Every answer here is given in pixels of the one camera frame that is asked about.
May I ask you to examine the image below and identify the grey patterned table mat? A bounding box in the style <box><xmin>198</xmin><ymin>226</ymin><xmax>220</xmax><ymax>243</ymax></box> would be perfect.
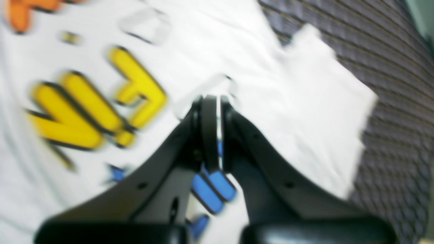
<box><xmin>259</xmin><ymin>0</ymin><xmax>434</xmax><ymax>244</ymax></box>

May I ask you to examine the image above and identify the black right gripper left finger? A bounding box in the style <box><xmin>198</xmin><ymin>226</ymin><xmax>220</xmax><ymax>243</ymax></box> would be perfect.
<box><xmin>35</xmin><ymin>95</ymin><xmax>219</xmax><ymax>244</ymax></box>

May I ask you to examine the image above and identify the white printed T-shirt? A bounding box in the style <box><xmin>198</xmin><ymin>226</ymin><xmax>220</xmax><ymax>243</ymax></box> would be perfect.
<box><xmin>1</xmin><ymin>0</ymin><xmax>378</xmax><ymax>244</ymax></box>

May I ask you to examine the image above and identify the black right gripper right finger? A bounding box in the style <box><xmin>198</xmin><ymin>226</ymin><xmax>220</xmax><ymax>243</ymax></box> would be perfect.
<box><xmin>220</xmin><ymin>96</ymin><xmax>397</xmax><ymax>244</ymax></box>

